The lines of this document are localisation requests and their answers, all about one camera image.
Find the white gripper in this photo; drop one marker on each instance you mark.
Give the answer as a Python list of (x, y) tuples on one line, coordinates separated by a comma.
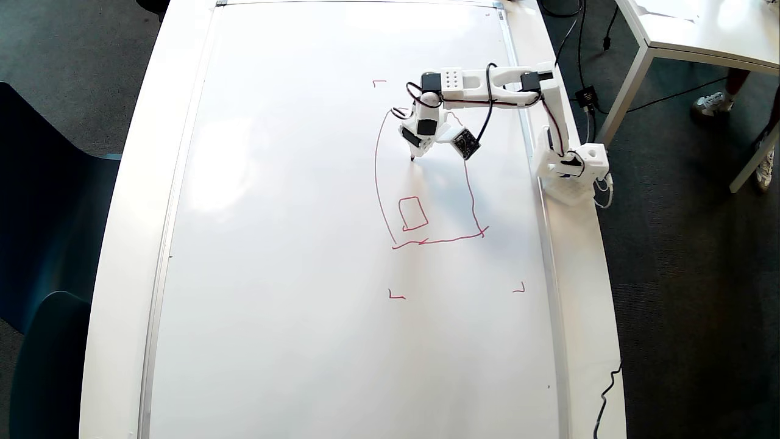
[(412, 138)]

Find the dark blue chair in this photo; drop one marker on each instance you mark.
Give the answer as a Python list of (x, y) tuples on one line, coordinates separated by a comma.
[(42, 201), (52, 366), (152, 6)]

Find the white side table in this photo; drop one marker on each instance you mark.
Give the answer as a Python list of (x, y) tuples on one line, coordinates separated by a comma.
[(707, 33)]

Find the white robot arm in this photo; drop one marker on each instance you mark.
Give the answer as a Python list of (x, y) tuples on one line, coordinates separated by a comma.
[(469, 79)]

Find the black wrist camera board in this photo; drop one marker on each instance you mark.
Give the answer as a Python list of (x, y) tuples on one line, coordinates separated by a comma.
[(467, 143)]

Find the large whiteboard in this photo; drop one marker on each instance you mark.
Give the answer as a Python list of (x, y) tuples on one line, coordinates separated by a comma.
[(292, 244)]

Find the black power adapter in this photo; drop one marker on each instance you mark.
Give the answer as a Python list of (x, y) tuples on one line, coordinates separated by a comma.
[(587, 97)]

